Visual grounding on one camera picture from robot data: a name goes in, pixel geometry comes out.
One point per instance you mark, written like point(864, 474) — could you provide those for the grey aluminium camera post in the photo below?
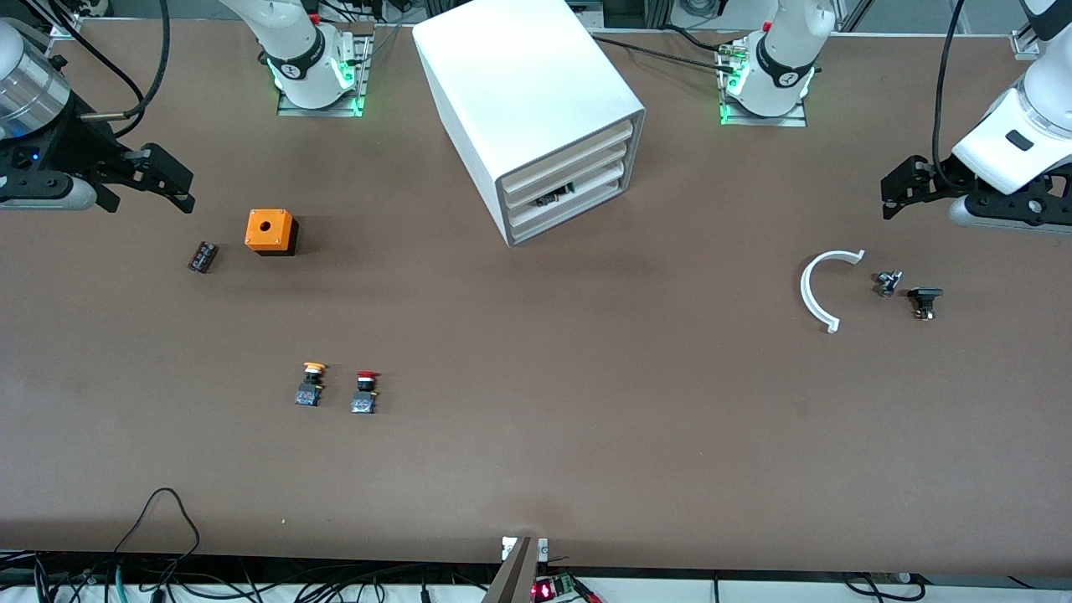
point(512, 578)

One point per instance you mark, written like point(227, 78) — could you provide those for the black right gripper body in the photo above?
point(74, 141)

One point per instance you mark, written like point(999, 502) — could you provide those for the small grey switch part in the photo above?
point(888, 283)

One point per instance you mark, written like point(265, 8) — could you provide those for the white post mount bracket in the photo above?
point(544, 548)

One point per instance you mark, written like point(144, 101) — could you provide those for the circuit board with red LED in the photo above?
point(548, 589)

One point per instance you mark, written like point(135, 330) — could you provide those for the yellow push button switch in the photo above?
point(310, 385)

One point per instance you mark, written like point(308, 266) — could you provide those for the black switch component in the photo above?
point(925, 297)

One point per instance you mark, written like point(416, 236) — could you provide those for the white curved plastic arc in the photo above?
point(806, 293)

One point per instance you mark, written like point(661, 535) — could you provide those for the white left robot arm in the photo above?
point(783, 59)

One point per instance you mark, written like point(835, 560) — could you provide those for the red push button switch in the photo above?
point(364, 394)

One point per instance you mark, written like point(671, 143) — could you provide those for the green push button switch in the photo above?
point(554, 197)

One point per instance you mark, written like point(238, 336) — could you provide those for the small black terminal block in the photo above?
point(203, 257)

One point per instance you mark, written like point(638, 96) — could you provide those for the aluminium frame profile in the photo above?
point(65, 30)
point(1023, 43)

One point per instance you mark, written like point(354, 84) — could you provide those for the orange box with hole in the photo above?
point(268, 230)

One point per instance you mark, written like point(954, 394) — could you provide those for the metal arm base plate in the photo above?
point(762, 122)
point(318, 111)

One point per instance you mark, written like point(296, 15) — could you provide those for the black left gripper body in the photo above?
point(936, 179)

